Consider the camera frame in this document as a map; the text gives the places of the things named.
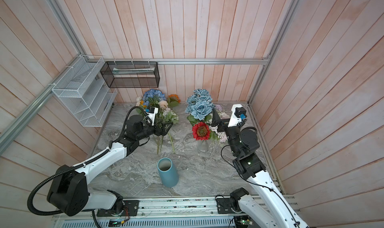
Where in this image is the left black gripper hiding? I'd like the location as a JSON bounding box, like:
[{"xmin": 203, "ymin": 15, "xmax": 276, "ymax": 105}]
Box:
[{"xmin": 136, "ymin": 118, "xmax": 173, "ymax": 140}]

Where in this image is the pink white hydrangea bouquet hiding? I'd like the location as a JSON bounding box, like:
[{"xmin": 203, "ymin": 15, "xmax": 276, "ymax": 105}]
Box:
[{"xmin": 209, "ymin": 104, "xmax": 230, "ymax": 143}]

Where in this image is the red sunflower stem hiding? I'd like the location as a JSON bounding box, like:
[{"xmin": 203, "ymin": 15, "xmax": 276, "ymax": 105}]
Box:
[{"xmin": 192, "ymin": 122, "xmax": 211, "ymax": 141}]

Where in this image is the teal blue rose bouquet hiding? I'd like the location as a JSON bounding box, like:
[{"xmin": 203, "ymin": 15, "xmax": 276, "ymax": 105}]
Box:
[{"xmin": 185, "ymin": 89, "xmax": 214, "ymax": 126}]

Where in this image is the blue hydrangea mixed bouquet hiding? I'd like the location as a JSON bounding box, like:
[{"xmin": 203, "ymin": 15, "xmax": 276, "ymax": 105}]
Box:
[{"xmin": 136, "ymin": 89, "xmax": 171, "ymax": 113}]

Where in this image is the teal ceramic vase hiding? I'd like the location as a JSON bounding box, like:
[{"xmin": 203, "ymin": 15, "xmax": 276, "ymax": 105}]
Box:
[{"xmin": 157, "ymin": 157, "xmax": 179, "ymax": 188}]

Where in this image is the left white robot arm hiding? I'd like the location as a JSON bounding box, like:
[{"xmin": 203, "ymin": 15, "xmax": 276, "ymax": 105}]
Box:
[{"xmin": 47, "ymin": 115, "xmax": 173, "ymax": 217}]

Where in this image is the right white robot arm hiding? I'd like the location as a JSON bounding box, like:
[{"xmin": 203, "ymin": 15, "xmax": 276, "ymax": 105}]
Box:
[{"xmin": 212, "ymin": 104, "xmax": 308, "ymax": 228}]

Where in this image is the orange flower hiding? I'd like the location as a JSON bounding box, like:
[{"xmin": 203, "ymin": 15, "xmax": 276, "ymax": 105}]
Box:
[{"xmin": 167, "ymin": 94, "xmax": 181, "ymax": 108}]

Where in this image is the black mesh basket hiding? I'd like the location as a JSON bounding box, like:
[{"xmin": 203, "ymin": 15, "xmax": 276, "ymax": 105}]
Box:
[{"xmin": 101, "ymin": 61, "xmax": 160, "ymax": 88}]

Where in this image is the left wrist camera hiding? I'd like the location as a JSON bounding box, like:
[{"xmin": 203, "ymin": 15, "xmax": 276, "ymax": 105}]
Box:
[{"xmin": 145, "ymin": 106, "xmax": 159, "ymax": 126}]

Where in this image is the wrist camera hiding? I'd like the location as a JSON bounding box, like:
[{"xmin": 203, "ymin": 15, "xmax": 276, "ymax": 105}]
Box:
[
  {"xmin": 228, "ymin": 104, "xmax": 247, "ymax": 128},
  {"xmin": 145, "ymin": 106, "xmax": 159, "ymax": 126}
]

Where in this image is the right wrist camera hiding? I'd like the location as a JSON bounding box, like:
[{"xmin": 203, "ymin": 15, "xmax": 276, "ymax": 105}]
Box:
[{"xmin": 228, "ymin": 104, "xmax": 247, "ymax": 128}]

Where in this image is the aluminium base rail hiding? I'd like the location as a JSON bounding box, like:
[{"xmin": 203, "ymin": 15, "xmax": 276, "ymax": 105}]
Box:
[{"xmin": 52, "ymin": 196, "xmax": 301, "ymax": 228}]

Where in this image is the white wire mesh shelf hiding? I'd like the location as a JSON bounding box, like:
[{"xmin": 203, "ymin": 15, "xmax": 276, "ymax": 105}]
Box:
[{"xmin": 52, "ymin": 55, "xmax": 118, "ymax": 127}]

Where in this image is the black corrugated cable hose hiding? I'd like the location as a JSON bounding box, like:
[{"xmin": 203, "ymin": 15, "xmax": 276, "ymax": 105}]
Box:
[{"xmin": 26, "ymin": 106, "xmax": 151, "ymax": 217}]

